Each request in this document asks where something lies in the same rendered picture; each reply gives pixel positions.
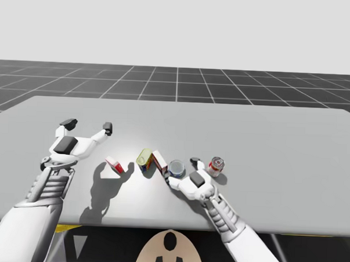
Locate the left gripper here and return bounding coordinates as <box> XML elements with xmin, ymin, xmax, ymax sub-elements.
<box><xmin>48</xmin><ymin>117</ymin><xmax>114</xmax><ymax>168</ymax></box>

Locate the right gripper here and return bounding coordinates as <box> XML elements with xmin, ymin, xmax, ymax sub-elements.
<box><xmin>163</xmin><ymin>155</ymin><xmax>219</xmax><ymax>202</ymax></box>

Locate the blue flat can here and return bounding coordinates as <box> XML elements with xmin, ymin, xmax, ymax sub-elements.
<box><xmin>168</xmin><ymin>159</ymin><xmax>186</xmax><ymax>179</ymax></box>

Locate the red and white can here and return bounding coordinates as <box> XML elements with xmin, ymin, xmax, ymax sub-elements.
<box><xmin>207</xmin><ymin>156</ymin><xmax>226</xmax><ymax>179</ymax></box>

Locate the green and blue rectangular can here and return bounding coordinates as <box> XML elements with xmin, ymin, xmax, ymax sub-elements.
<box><xmin>135</xmin><ymin>147</ymin><xmax>155</xmax><ymax>172</ymax></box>

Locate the red and white carton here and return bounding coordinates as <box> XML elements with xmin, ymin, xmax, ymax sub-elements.
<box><xmin>151</xmin><ymin>149</ymin><xmax>169</xmax><ymax>176</ymax></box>

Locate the tan robot part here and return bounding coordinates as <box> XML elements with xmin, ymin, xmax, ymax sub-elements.
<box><xmin>134</xmin><ymin>227</ymin><xmax>207</xmax><ymax>262</ymax></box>

